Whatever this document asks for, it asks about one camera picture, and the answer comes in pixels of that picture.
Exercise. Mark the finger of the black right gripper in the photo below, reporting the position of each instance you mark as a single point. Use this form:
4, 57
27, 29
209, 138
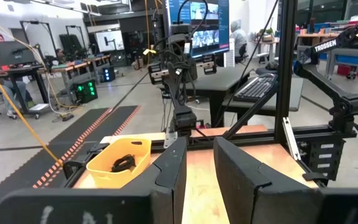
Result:
175, 73
190, 70

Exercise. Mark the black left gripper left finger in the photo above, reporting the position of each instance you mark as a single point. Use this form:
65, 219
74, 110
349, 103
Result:
89, 205

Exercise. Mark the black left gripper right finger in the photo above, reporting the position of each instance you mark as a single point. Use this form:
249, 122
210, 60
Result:
275, 199

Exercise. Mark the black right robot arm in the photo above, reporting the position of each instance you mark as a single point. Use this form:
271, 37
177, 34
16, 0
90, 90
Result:
183, 116

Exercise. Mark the dark computer desk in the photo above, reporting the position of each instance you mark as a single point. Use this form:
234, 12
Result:
222, 81

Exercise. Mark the yellow plastic bin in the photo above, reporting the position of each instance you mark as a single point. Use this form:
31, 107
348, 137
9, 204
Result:
104, 174

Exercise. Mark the large computer monitor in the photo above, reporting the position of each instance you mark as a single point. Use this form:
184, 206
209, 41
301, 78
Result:
204, 34

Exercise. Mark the computer tower with blue lights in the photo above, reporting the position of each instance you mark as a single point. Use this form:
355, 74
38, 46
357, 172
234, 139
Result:
108, 74

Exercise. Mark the white display screen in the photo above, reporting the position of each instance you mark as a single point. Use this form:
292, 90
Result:
110, 40

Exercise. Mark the black computer keyboard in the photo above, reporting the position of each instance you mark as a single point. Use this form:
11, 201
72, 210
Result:
255, 88

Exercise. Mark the computer tower with green lights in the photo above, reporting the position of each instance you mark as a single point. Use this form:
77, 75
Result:
85, 91

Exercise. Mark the black hazard-striped floor mat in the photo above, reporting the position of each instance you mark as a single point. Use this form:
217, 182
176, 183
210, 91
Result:
82, 130

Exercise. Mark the long wooden table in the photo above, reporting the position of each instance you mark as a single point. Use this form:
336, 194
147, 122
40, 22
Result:
82, 62

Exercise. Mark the black rolling desk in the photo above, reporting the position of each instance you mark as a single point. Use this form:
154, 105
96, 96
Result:
26, 70

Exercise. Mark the black laptop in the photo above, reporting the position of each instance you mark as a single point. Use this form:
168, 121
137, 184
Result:
11, 53

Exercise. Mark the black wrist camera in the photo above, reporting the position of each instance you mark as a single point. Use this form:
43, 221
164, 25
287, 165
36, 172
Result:
181, 31

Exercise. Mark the black aluminium table frame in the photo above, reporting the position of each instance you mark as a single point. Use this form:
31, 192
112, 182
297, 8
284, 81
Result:
286, 77

